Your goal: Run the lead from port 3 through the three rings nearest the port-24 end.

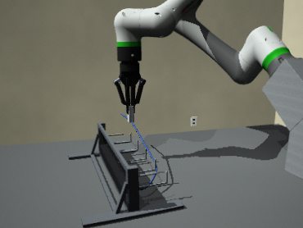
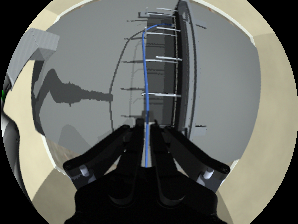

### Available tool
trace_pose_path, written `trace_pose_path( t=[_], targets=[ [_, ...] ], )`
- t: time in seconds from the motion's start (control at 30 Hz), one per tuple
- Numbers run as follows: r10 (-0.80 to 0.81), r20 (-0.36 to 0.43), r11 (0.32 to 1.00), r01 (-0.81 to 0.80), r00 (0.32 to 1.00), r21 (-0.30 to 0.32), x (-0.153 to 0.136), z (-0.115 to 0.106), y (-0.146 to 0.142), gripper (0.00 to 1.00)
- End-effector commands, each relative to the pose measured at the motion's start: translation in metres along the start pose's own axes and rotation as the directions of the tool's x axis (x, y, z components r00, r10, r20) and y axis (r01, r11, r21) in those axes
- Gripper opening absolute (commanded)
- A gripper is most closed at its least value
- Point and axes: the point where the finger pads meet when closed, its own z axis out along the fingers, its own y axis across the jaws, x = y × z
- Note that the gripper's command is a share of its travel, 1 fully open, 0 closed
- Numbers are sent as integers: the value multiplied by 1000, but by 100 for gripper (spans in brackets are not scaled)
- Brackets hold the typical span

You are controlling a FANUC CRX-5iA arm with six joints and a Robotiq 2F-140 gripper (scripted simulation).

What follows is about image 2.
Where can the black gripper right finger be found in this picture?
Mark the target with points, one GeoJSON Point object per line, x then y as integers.
{"type": "Point", "coordinates": [191, 159]}

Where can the black patch panel rack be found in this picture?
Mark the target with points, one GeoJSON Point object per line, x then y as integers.
{"type": "Point", "coordinates": [180, 67]}

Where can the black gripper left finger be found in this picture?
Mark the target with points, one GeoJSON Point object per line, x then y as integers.
{"type": "Point", "coordinates": [94, 163]}

